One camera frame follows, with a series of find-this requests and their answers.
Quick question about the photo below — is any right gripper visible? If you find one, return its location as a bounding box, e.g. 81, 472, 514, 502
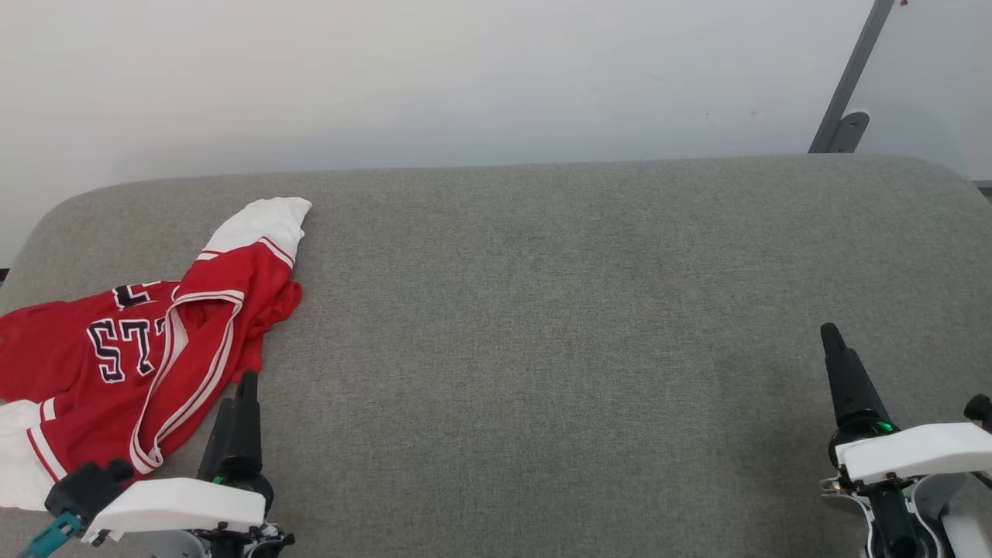
820, 323, 971, 558

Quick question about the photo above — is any grey metal post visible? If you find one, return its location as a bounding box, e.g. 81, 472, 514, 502
808, 0, 897, 154

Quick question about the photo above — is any red and white basketball jersey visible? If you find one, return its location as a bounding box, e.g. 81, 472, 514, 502
0, 197, 313, 512

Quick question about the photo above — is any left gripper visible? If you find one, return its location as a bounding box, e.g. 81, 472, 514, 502
143, 370, 296, 558

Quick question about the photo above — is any grey metal bracket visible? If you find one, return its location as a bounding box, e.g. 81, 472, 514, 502
828, 110, 871, 154

